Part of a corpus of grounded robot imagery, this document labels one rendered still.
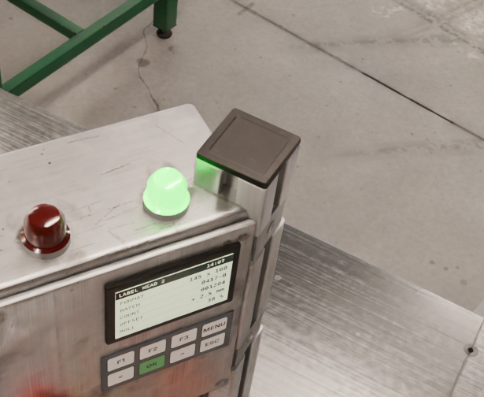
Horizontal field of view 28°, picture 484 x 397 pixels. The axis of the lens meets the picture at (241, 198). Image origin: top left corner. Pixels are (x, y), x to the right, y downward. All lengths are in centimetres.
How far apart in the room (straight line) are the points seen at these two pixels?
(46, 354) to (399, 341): 80
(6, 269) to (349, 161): 218
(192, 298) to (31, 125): 96
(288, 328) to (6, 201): 78
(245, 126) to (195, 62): 232
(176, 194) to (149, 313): 8
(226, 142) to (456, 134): 230
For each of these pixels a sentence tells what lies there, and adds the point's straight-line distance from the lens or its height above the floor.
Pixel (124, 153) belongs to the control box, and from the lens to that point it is 58.
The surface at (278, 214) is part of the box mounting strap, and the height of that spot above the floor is 144.
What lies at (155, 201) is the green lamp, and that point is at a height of 149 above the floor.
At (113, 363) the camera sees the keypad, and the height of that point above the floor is 138.
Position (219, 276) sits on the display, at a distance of 58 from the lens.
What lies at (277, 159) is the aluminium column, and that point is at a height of 150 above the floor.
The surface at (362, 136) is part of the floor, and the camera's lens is 275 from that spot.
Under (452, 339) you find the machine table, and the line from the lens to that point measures 134.
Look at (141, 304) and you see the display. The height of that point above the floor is 143.
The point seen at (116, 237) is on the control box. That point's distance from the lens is 54.
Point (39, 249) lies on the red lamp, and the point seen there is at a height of 148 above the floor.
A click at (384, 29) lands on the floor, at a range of 312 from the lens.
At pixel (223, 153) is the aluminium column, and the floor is 150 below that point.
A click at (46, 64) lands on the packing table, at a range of 257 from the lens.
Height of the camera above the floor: 190
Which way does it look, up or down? 49 degrees down
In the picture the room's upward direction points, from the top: 8 degrees clockwise
